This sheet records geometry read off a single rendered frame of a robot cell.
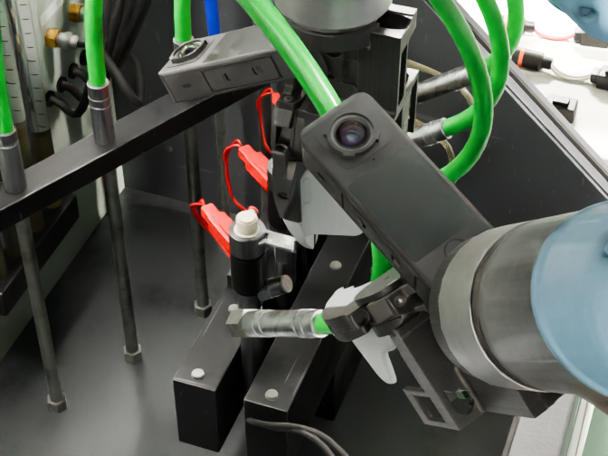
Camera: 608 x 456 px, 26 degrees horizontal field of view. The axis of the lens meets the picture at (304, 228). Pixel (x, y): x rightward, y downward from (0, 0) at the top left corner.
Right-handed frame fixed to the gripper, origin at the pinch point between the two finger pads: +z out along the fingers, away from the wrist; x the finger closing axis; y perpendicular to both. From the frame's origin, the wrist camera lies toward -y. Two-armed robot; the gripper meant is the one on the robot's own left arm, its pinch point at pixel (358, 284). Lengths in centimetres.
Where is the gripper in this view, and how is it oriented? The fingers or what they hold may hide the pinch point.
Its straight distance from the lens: 80.3
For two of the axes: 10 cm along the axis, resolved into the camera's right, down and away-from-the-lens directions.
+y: 5.4, 8.4, 0.8
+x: 8.0, -5.4, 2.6
